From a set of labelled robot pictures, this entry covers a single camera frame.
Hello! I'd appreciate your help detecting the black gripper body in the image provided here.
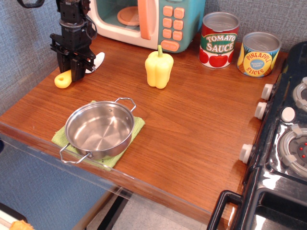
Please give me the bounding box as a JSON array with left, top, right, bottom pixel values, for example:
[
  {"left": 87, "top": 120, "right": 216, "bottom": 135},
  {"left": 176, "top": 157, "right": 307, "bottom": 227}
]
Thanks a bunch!
[{"left": 50, "top": 23, "right": 96, "bottom": 70}]

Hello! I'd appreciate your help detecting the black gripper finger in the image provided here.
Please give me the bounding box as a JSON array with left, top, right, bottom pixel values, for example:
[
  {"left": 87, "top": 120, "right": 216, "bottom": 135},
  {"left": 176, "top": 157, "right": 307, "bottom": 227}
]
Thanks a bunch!
[
  {"left": 57, "top": 51, "right": 71, "bottom": 73},
  {"left": 71, "top": 59, "right": 85, "bottom": 81}
]

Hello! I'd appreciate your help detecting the yellow handled toy knife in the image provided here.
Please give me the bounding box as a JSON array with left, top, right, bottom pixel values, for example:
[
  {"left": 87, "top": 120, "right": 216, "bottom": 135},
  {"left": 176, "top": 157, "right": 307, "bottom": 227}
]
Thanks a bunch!
[{"left": 54, "top": 52, "right": 105, "bottom": 89}]

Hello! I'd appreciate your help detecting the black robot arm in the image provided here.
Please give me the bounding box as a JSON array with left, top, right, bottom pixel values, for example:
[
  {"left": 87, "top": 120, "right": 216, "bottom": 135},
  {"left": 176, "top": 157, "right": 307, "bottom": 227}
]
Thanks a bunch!
[{"left": 50, "top": 0, "right": 97, "bottom": 82}]

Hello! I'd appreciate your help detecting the teal toy microwave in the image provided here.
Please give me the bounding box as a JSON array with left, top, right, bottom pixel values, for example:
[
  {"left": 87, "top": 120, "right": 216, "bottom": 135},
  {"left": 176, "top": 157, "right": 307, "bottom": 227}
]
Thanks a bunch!
[{"left": 88, "top": 0, "right": 206, "bottom": 53}]

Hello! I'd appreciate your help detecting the stainless steel pan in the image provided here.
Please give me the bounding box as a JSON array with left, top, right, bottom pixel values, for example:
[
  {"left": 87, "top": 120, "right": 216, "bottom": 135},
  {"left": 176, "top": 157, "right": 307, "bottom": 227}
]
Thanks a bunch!
[{"left": 59, "top": 97, "right": 137, "bottom": 164}]

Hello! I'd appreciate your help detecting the green cloth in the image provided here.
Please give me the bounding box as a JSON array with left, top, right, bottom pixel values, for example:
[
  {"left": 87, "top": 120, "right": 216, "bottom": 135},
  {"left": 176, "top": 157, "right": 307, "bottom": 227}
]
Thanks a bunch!
[{"left": 51, "top": 100, "right": 146, "bottom": 169}]

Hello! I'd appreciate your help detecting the yellow toy bell pepper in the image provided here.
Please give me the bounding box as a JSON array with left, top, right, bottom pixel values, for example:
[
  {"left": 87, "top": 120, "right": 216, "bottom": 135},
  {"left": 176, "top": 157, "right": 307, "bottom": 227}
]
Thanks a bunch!
[{"left": 145, "top": 45, "right": 174, "bottom": 89}]

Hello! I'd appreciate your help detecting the clear acrylic table guard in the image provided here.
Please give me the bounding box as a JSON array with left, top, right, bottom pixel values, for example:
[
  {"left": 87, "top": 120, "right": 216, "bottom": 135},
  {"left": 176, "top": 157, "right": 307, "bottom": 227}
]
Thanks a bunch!
[{"left": 0, "top": 122, "right": 211, "bottom": 222}]

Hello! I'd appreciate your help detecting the tomato sauce can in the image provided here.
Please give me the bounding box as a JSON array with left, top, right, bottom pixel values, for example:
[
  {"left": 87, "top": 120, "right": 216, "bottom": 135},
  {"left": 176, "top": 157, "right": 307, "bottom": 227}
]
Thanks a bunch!
[{"left": 199, "top": 11, "right": 240, "bottom": 69}]

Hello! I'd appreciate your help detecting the orange fuzzy object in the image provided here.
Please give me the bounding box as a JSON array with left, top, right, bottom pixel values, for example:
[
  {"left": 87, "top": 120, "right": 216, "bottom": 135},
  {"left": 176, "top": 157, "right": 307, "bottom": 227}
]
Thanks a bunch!
[{"left": 9, "top": 220, "right": 34, "bottom": 230}]

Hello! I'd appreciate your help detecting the pineapple slices can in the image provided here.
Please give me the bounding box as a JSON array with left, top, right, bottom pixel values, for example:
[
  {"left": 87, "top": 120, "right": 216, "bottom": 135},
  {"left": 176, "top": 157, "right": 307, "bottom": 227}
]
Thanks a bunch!
[{"left": 237, "top": 32, "right": 282, "bottom": 78}]

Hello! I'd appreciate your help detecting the black toy stove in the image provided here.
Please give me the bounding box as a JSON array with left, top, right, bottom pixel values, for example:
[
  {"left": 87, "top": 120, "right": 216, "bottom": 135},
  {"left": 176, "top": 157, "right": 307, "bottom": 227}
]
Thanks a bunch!
[{"left": 207, "top": 42, "right": 307, "bottom": 230}]

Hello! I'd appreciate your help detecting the black cable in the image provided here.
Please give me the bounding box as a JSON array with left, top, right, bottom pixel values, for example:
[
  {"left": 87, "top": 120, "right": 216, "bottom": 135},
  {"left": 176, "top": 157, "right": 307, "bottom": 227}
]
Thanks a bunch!
[{"left": 83, "top": 18, "right": 98, "bottom": 41}]

